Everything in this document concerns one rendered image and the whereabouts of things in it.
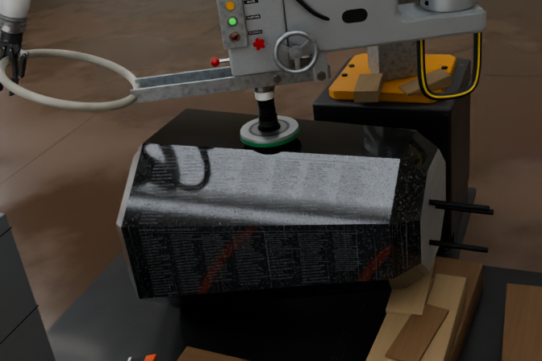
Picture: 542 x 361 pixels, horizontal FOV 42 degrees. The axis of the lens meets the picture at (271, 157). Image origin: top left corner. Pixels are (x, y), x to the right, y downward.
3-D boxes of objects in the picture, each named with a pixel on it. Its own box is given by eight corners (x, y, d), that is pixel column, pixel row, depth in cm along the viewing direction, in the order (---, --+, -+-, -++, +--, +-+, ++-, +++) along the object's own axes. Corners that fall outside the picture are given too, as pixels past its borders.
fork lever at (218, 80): (326, 63, 255) (324, 50, 252) (332, 81, 238) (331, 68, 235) (139, 87, 256) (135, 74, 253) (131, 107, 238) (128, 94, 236)
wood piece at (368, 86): (360, 84, 307) (359, 73, 305) (383, 84, 305) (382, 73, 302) (354, 102, 290) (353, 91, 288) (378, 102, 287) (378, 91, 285)
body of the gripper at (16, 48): (-7, 28, 236) (-8, 54, 240) (17, 36, 235) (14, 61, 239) (6, 24, 243) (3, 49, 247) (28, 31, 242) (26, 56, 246)
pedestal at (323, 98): (354, 180, 390) (344, 55, 357) (476, 191, 365) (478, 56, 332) (317, 246, 337) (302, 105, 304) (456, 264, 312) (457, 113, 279)
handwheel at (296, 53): (318, 63, 237) (314, 19, 230) (321, 72, 228) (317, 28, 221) (274, 68, 237) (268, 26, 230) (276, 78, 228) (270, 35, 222)
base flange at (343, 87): (356, 60, 347) (356, 51, 345) (457, 62, 328) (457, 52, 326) (327, 99, 307) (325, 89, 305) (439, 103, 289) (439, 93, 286)
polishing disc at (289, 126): (236, 145, 247) (235, 142, 247) (244, 120, 266) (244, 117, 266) (296, 141, 244) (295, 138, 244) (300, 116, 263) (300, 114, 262)
